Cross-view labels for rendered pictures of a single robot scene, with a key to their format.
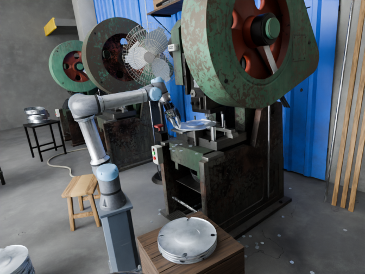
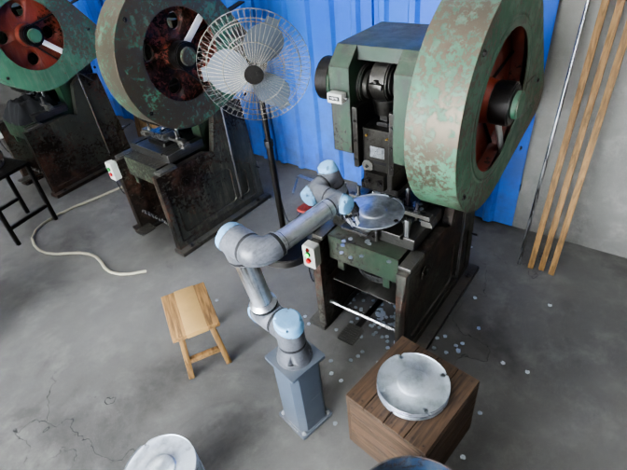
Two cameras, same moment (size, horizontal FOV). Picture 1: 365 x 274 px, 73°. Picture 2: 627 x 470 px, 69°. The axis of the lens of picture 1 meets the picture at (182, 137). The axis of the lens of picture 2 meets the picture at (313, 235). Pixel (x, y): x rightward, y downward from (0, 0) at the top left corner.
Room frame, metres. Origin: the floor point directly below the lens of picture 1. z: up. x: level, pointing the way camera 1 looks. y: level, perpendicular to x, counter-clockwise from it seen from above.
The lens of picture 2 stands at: (0.07, 0.60, 1.99)
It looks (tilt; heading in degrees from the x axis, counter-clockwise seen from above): 37 degrees down; 346
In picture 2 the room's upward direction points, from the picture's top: 7 degrees counter-clockwise
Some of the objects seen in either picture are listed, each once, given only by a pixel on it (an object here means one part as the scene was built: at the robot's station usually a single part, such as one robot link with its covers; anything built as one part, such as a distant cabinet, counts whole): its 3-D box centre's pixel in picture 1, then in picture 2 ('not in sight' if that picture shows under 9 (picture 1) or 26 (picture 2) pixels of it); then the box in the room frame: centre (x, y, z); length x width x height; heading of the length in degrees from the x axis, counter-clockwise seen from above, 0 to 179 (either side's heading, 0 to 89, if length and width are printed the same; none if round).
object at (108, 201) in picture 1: (112, 195); (293, 348); (1.29, 0.44, 0.50); 0.15 x 0.15 x 0.10
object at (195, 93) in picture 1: (202, 86); (382, 154); (1.73, -0.17, 1.04); 0.17 x 0.15 x 0.30; 126
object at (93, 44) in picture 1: (140, 94); (199, 102); (3.38, 0.51, 0.87); 1.53 x 0.99 x 1.74; 124
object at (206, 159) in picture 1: (251, 167); (445, 252); (1.62, -0.47, 0.45); 0.92 x 0.12 x 0.90; 126
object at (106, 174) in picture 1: (108, 177); (288, 328); (1.29, 0.44, 0.62); 0.13 x 0.12 x 0.14; 27
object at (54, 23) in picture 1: (68, 26); not in sight; (7.02, 2.71, 2.44); 1.25 x 0.92 x 0.27; 36
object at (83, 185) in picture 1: (86, 200); (196, 329); (1.88, 0.86, 0.16); 0.34 x 0.24 x 0.34; 7
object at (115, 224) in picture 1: (119, 236); (300, 387); (1.29, 0.44, 0.23); 0.19 x 0.19 x 0.45; 25
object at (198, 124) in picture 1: (195, 124); (373, 211); (1.68, -0.10, 0.78); 0.29 x 0.29 x 0.01
